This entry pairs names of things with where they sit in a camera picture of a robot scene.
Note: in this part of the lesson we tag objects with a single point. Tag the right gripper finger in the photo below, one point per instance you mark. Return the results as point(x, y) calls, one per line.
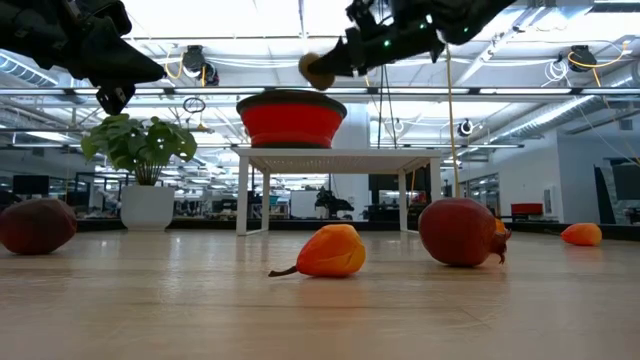
point(340, 57)

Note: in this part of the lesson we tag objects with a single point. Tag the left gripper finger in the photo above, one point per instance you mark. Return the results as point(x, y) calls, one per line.
point(132, 57)
point(130, 77)

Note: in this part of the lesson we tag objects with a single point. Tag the olive green toy kiwi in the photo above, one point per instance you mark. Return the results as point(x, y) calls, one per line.
point(320, 83)

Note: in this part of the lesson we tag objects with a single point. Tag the red collapsible bowl grey rim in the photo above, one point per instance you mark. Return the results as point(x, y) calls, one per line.
point(290, 122)

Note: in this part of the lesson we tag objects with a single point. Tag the dark red-brown oval fruit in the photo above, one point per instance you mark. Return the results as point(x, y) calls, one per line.
point(37, 226)

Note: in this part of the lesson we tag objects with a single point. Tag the dark red toy pomegranate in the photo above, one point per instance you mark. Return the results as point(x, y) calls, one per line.
point(457, 232)

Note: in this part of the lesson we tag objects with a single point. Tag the round orange toy fruit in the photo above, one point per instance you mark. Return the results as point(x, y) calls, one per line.
point(500, 226)

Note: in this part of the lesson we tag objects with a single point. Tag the small orange pear with stem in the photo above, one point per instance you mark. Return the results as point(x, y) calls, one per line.
point(582, 235)
point(332, 252)

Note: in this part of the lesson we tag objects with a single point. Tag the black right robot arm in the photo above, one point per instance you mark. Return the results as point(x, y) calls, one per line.
point(475, 15)

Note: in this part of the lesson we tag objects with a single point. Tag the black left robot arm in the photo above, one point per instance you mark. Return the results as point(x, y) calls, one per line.
point(20, 25)

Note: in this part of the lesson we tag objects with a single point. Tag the small white ceiling reel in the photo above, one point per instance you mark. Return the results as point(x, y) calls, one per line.
point(398, 125)

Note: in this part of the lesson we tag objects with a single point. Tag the white perforated shelf riser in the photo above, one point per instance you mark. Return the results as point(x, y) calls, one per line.
point(340, 160)

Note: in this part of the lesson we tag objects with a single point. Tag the small black ceiling reel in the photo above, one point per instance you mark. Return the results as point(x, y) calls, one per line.
point(466, 127)

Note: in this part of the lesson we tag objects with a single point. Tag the green plant in white pot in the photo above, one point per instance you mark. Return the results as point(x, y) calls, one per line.
point(147, 207)

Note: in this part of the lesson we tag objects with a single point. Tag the black background robot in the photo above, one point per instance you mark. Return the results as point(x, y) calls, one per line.
point(332, 204)

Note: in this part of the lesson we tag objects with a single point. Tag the black background monitor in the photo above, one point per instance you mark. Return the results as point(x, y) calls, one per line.
point(30, 185)

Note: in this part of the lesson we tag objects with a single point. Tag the red background box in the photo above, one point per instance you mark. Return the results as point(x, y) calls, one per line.
point(526, 209)

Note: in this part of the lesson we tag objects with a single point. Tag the black background panel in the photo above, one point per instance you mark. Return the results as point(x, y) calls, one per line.
point(625, 182)

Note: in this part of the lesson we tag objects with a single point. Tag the black aluminium table frame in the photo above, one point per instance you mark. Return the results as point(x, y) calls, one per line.
point(200, 225)

